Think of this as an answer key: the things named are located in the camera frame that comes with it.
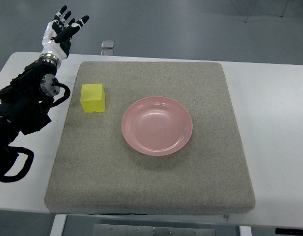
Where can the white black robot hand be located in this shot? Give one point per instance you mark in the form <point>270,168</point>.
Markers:
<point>59,31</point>

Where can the yellow foam block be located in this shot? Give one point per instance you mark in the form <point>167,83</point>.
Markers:
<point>93,98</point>

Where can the floor outlet plate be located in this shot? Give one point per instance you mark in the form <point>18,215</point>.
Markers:
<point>107,44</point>

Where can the pink plate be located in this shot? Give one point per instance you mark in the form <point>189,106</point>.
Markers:
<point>157,126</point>

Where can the grey fabric mat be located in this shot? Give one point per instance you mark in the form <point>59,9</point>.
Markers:
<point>97,172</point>

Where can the chair legs in background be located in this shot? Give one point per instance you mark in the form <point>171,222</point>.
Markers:
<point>275,8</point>

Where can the black device under table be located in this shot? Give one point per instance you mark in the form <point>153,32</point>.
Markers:
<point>289,232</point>

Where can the white table leg frame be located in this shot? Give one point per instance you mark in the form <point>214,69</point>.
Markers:
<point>58,225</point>

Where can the metal bracket under table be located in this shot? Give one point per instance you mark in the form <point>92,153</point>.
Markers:
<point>129,230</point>

